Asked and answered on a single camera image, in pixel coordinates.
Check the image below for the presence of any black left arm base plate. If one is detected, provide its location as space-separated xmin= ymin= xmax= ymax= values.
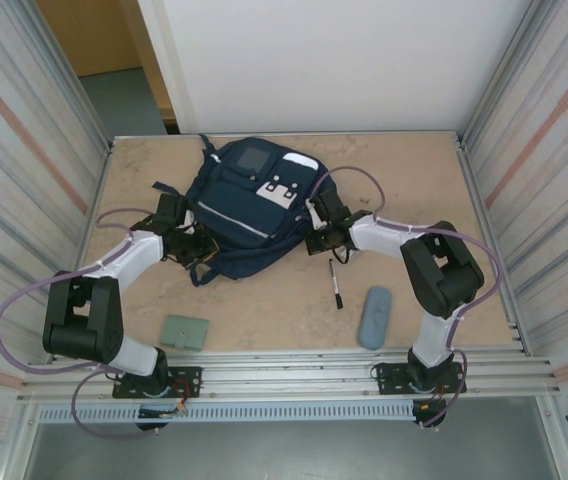
xmin=111 ymin=365 xmax=203 ymax=400

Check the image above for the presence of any aluminium frame post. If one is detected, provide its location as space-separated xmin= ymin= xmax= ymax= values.
xmin=51 ymin=0 xmax=117 ymax=151
xmin=456 ymin=0 xmax=550 ymax=149

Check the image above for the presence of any grey slotted cable duct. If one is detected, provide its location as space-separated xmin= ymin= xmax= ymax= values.
xmin=37 ymin=402 xmax=418 ymax=424

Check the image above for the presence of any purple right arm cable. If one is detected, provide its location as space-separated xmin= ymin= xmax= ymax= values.
xmin=311 ymin=164 xmax=503 ymax=430

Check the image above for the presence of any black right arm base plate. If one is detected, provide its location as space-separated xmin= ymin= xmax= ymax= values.
xmin=371 ymin=362 xmax=466 ymax=396

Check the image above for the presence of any brown wooden door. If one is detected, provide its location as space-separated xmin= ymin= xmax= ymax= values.
xmin=36 ymin=0 xmax=178 ymax=126

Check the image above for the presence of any aluminium table rail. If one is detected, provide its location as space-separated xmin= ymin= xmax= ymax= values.
xmin=17 ymin=348 xmax=563 ymax=401

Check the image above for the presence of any navy blue backpack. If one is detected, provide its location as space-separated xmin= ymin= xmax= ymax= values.
xmin=151 ymin=133 xmax=338 ymax=289

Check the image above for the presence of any black marker pen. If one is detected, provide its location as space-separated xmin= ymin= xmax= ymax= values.
xmin=327 ymin=258 xmax=344 ymax=310

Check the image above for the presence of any pale green wallet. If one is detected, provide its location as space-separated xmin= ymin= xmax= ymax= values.
xmin=159 ymin=314 xmax=210 ymax=350

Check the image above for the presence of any blue glasses case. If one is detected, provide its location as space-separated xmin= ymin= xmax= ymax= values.
xmin=357 ymin=285 xmax=393 ymax=350

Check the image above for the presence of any white door frame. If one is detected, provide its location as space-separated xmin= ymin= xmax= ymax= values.
xmin=136 ymin=0 xmax=199 ymax=135

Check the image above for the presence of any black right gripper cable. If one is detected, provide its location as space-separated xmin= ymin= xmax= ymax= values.
xmin=331 ymin=244 xmax=360 ymax=265

